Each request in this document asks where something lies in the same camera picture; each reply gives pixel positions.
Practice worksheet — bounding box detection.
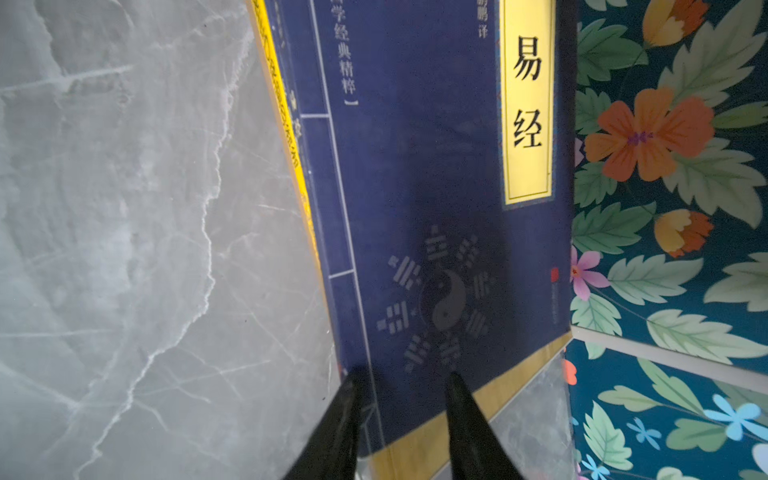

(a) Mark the yellow book on lower shelf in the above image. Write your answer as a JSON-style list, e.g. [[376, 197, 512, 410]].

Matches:
[[248, 1, 325, 281]]

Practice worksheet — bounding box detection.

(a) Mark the navy book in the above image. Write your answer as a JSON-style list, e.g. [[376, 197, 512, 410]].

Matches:
[[281, 1, 576, 457]]

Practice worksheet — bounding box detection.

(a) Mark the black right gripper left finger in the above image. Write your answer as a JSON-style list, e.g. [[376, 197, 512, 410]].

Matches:
[[283, 368, 368, 480]]

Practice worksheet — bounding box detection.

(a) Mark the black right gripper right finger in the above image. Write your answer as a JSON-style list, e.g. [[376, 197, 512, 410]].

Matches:
[[445, 372, 524, 480]]

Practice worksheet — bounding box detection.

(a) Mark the white frame wooden bookshelf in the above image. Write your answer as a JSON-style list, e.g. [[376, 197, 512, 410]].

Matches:
[[362, 333, 576, 479]]

